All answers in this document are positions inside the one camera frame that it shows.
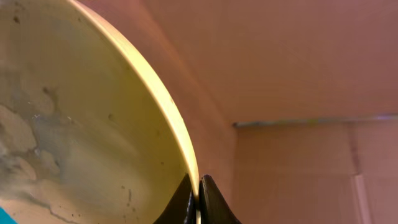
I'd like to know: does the teal plastic tray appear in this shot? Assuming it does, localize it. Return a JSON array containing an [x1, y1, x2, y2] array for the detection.
[[0, 208, 17, 224]]

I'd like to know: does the yellow-green plate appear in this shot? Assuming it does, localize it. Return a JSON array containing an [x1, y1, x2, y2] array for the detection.
[[1, 0, 200, 224]]

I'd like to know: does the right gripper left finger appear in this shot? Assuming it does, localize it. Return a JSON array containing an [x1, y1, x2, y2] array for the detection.
[[154, 174, 196, 224]]

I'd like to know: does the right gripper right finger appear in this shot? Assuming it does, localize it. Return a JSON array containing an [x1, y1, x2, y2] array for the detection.
[[199, 175, 241, 224]]

